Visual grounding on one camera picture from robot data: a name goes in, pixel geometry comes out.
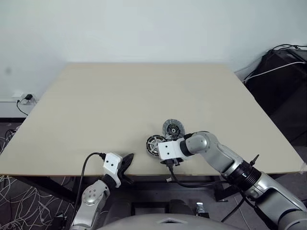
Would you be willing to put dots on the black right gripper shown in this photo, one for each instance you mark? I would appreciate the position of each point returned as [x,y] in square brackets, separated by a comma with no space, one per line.
[171,163]

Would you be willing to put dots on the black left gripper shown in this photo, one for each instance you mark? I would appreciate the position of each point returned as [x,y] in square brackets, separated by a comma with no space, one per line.
[124,176]

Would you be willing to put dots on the black silver spoked rotor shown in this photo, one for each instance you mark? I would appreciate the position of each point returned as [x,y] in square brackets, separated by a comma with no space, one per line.
[152,145]

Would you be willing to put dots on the silver motor end cover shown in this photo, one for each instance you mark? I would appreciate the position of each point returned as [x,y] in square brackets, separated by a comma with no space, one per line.
[173,129]

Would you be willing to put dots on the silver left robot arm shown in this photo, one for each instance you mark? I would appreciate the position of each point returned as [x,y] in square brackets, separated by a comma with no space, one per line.
[92,194]

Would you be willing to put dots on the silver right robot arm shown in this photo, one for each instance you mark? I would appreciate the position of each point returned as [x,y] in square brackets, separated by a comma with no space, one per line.
[216,148]

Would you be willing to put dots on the small white clip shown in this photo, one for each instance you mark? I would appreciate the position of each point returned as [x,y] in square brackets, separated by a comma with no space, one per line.
[169,179]

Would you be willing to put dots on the dark rounded shape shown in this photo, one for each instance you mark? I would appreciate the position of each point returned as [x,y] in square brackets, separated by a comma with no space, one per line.
[180,206]

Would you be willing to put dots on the grey robot torso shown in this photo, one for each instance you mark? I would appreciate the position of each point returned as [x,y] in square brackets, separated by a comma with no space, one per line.
[156,222]

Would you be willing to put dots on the black plug adapter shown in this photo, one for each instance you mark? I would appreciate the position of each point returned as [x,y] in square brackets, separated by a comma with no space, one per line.
[28,97]

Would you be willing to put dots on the large black bag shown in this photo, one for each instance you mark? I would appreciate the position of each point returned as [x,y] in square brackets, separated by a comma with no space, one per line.
[278,95]

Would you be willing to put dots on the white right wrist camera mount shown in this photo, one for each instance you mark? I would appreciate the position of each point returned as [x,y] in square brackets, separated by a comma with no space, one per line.
[169,149]

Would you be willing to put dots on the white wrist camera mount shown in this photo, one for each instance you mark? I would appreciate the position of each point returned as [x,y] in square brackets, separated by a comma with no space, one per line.
[112,164]
[169,149]

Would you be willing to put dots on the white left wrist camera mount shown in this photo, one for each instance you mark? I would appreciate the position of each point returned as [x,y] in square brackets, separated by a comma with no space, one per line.
[112,164]

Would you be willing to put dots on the small metal bracket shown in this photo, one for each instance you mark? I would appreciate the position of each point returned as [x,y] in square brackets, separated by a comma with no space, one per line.
[200,208]

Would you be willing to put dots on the black metal table frame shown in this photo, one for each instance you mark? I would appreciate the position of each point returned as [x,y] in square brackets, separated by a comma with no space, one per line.
[48,185]

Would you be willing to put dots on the white wall power socket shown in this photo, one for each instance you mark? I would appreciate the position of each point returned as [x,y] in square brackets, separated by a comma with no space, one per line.
[19,95]

